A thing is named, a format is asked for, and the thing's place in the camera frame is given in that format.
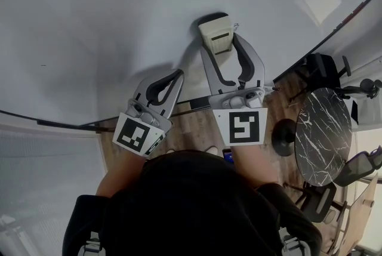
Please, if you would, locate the plywood panel stand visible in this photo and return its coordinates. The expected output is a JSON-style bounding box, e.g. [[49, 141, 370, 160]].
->
[[326, 172, 379, 256]]

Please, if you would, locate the cream plastic box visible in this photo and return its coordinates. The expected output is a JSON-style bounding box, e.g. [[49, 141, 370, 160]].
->
[[197, 12, 235, 56]]

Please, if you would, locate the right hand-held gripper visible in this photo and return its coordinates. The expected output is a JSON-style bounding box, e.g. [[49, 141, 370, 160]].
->
[[199, 33, 268, 147]]

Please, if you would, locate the person's right forearm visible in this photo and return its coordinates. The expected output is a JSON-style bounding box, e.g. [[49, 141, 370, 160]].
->
[[231, 143, 279, 190]]

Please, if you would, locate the round black marble table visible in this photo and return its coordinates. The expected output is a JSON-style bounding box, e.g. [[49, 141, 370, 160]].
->
[[272, 87, 353, 187]]

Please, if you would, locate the person's left forearm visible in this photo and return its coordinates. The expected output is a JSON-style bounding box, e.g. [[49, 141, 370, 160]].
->
[[95, 147, 147, 199]]

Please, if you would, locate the dark device with blue screen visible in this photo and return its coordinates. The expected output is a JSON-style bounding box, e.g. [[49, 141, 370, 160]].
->
[[221, 148, 237, 165]]

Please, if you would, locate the grey harness buckle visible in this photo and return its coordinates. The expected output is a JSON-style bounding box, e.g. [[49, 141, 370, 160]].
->
[[78, 230, 104, 256], [278, 227, 312, 256]]

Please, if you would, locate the black mesh office chair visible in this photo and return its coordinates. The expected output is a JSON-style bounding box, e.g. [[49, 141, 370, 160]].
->
[[330, 146, 382, 187]]

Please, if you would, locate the person in black clothing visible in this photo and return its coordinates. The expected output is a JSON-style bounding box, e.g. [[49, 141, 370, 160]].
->
[[61, 149, 324, 256]]

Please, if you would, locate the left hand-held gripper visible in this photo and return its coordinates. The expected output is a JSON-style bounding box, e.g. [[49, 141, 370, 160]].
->
[[112, 69, 185, 158]]

